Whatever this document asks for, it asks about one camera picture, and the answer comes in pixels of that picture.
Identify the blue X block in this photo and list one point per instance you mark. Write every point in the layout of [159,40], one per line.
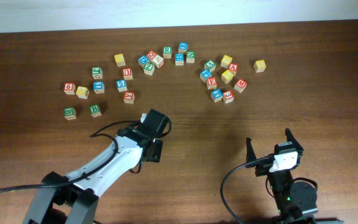
[182,47]

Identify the yellow block centre right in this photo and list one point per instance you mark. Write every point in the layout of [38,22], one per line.
[227,76]

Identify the green B block right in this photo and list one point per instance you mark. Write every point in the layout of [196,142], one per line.
[95,110]

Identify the blue I block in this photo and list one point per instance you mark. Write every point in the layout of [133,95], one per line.
[98,87]

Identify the yellow block far right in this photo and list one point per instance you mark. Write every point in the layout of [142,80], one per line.
[259,66]

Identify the green V block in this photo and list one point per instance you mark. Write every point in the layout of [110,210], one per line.
[210,65]

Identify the blue P block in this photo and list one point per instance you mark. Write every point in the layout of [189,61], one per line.
[205,74]

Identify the red A block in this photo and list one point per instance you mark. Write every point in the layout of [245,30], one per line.
[233,68]

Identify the red M block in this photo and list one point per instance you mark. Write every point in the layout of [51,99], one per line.
[240,85]

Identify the green R block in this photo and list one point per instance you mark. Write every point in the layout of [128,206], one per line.
[167,52]

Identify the blue D block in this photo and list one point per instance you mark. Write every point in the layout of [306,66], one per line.
[143,60]

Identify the green J block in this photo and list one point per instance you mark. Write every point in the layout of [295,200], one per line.
[97,72]

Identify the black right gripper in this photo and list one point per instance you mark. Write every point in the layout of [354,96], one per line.
[262,168]

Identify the yellow block upper left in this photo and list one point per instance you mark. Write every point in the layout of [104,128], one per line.
[119,59]

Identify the blue H block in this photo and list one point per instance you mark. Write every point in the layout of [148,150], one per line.
[179,59]

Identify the blue 5 block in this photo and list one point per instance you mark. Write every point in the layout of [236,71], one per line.
[121,85]

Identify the red K block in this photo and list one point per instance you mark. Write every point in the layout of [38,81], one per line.
[129,97]

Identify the green B block left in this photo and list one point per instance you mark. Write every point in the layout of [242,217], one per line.
[69,113]

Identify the red 6 I block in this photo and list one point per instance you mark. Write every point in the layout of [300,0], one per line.
[69,88]

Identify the red E block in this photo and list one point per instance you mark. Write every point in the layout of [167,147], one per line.
[211,83]

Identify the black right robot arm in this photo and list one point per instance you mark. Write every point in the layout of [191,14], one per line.
[295,198]

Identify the blue T umbrella block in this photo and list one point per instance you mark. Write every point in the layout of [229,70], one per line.
[216,95]

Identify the yellow block near A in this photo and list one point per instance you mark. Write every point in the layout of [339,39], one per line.
[226,61]

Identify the red 3 block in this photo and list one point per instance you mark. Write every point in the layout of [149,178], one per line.
[228,96]

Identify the green b block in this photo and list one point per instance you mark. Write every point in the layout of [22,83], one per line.
[69,113]
[95,110]

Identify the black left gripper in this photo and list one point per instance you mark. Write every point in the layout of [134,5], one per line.
[155,157]

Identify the red U block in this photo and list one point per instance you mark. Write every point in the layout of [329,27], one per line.
[127,73]

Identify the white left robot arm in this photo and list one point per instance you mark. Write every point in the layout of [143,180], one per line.
[74,197]

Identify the green Z block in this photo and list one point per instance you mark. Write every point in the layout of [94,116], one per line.
[149,69]

